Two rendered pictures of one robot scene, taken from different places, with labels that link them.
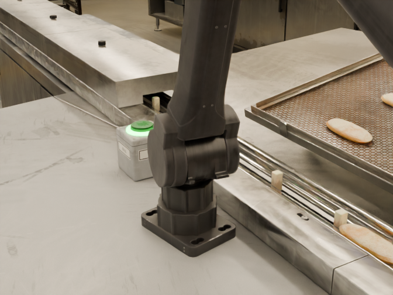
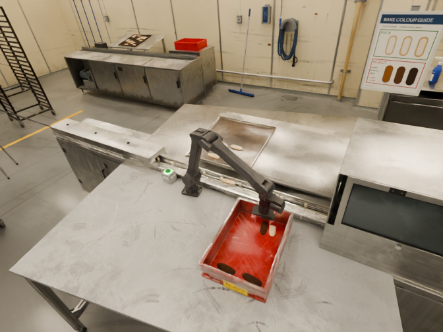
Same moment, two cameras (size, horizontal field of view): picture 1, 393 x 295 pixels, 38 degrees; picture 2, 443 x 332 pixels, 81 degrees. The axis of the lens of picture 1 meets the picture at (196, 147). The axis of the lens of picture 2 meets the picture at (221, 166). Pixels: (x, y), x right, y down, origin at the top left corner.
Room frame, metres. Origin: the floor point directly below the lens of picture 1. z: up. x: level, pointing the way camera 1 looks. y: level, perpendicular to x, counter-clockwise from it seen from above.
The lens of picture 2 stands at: (-0.52, 0.41, 1.96)
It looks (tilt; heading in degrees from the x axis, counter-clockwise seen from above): 37 degrees down; 333
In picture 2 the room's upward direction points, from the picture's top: 5 degrees counter-clockwise
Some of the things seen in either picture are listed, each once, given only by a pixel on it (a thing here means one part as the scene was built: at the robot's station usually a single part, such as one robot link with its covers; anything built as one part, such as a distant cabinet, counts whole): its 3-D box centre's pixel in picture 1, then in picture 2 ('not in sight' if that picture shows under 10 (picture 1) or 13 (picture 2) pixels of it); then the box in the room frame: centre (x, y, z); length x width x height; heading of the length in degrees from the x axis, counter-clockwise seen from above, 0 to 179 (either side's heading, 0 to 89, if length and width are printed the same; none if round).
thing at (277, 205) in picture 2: not in sight; (273, 198); (0.17, -0.21, 1.07); 0.11 x 0.09 x 0.12; 22
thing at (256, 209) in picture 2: not in sight; (264, 208); (0.21, -0.19, 0.98); 0.10 x 0.07 x 0.07; 45
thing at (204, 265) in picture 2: not in sight; (250, 242); (0.14, -0.05, 0.87); 0.49 x 0.34 x 0.10; 124
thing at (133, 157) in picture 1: (145, 158); (169, 177); (0.91, 0.09, 0.84); 0.08 x 0.08 x 0.11; 30
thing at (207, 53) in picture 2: not in sight; (194, 71); (4.27, -1.64, 0.44); 0.70 x 0.55 x 0.87; 30
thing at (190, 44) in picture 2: not in sight; (190, 44); (4.27, -1.64, 0.93); 0.51 x 0.36 x 0.13; 34
